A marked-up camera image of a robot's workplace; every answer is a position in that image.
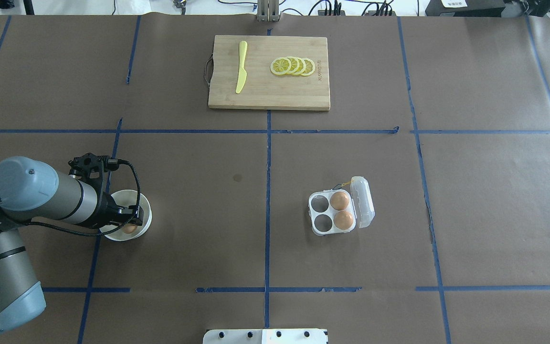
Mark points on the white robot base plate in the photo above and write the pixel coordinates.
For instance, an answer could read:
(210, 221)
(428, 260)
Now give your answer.
(267, 336)

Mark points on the grey metal stand post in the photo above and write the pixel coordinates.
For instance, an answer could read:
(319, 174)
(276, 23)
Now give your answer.
(268, 10)

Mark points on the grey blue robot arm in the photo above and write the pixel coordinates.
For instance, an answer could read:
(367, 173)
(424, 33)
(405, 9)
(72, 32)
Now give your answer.
(33, 193)

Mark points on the clear plastic egg box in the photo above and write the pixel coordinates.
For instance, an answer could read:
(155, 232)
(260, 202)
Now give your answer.
(322, 214)

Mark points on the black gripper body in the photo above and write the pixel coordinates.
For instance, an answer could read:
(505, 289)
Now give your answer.
(105, 206)

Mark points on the brown egg from bowl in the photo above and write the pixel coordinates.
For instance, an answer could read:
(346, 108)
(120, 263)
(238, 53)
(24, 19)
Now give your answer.
(129, 229)

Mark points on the white paper bowl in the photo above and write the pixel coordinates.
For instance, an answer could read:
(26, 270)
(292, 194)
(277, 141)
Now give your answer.
(144, 200)

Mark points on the lemon slice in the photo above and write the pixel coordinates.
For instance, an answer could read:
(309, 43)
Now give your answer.
(292, 64)
(281, 66)
(309, 67)
(300, 66)

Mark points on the front lemon slice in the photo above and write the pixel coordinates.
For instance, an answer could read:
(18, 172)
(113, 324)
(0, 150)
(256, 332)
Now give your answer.
(281, 66)

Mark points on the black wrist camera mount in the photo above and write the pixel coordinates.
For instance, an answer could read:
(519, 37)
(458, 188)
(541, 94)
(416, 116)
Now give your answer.
(93, 170)

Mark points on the right blue tape line lengthwise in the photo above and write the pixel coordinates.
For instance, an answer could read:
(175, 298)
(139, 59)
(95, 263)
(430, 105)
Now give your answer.
(418, 147)

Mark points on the yellow plastic knife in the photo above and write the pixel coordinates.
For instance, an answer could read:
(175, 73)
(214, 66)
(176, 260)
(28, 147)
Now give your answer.
(242, 73)

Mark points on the wooden cutting board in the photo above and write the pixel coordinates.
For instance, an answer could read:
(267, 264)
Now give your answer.
(264, 90)

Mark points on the brown egg upper cell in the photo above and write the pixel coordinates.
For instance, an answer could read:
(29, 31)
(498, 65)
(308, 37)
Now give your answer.
(339, 200)

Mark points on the right blue tape line crosswise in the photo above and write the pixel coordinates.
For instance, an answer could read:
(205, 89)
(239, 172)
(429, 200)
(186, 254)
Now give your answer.
(481, 132)

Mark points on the brown egg cell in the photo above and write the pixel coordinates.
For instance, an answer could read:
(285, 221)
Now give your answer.
(339, 200)
(344, 220)

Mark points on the brown egg lower cell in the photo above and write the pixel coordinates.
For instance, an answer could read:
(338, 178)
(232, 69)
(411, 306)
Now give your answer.
(344, 220)

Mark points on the black equipment box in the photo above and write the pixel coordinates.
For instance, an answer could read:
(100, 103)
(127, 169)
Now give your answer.
(477, 8)

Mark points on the back lemon slice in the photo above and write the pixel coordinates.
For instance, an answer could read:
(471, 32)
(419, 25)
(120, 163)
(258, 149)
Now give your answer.
(309, 67)

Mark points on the metal cutting board handle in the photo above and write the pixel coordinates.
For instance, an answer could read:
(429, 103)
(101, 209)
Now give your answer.
(208, 69)

